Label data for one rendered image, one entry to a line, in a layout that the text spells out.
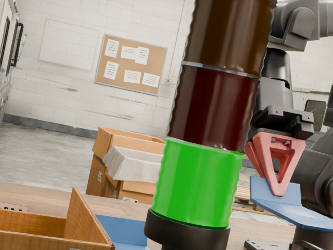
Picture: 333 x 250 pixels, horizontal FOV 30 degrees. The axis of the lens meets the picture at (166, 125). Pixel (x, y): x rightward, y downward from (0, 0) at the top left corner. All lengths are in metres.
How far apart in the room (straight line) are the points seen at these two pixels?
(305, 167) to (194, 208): 0.68
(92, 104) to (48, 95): 0.80
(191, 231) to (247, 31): 0.09
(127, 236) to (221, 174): 0.47
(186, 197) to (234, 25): 0.08
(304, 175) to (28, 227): 0.41
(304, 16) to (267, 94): 0.12
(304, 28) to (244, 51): 0.58
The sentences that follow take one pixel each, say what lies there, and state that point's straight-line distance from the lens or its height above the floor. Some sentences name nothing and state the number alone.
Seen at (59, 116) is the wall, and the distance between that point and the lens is 11.31.
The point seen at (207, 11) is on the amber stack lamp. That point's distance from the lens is 0.28.
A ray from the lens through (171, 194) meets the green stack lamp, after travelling 0.28.
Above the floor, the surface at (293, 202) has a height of 1.00.
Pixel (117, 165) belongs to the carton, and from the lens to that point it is 4.09.
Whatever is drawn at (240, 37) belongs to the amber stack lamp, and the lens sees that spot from 0.28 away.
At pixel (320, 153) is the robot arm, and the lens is 0.95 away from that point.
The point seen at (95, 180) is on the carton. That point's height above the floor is 0.33.
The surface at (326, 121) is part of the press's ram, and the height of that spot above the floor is 1.11.
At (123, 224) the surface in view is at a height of 0.94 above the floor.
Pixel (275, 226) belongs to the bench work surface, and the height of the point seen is 0.90.
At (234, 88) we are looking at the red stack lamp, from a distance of 0.28.
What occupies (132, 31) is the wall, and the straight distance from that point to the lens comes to 11.42.
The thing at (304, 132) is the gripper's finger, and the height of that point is 1.09.
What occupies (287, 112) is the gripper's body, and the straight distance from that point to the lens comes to 0.79.
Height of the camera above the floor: 1.11
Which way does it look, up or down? 3 degrees down
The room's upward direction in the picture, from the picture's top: 12 degrees clockwise
